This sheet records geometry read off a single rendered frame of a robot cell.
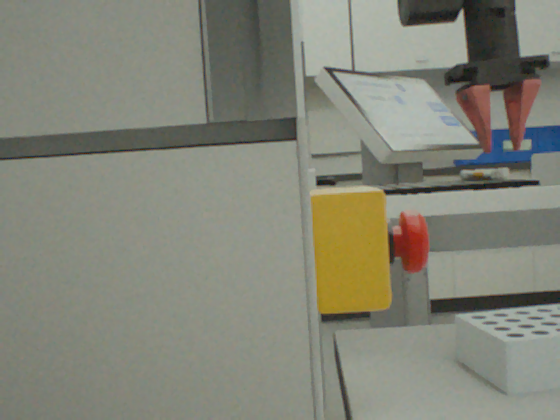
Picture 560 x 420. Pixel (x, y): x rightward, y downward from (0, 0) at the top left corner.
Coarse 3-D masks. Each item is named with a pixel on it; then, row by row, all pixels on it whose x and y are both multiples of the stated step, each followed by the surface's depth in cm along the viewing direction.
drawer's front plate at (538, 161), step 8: (552, 152) 77; (536, 160) 83; (544, 160) 80; (552, 160) 77; (536, 168) 83; (544, 168) 80; (552, 168) 77; (536, 176) 83; (544, 176) 80; (552, 176) 78; (544, 184) 80; (552, 184) 78
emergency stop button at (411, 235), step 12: (408, 216) 37; (420, 216) 37; (396, 228) 38; (408, 228) 37; (420, 228) 36; (396, 240) 37; (408, 240) 36; (420, 240) 36; (396, 252) 37; (408, 252) 37; (420, 252) 36; (408, 264) 37; (420, 264) 37
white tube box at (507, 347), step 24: (480, 312) 50; (504, 312) 49; (528, 312) 49; (552, 312) 48; (456, 336) 50; (480, 336) 45; (504, 336) 43; (528, 336) 42; (552, 336) 42; (480, 360) 46; (504, 360) 42; (528, 360) 42; (552, 360) 42; (504, 384) 42; (528, 384) 42; (552, 384) 42
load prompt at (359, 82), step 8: (352, 80) 162; (360, 80) 165; (368, 80) 168; (376, 80) 171; (384, 80) 175; (360, 88) 161; (368, 88) 164; (376, 88) 167; (384, 88) 171; (392, 88) 174; (400, 88) 178; (408, 88) 181
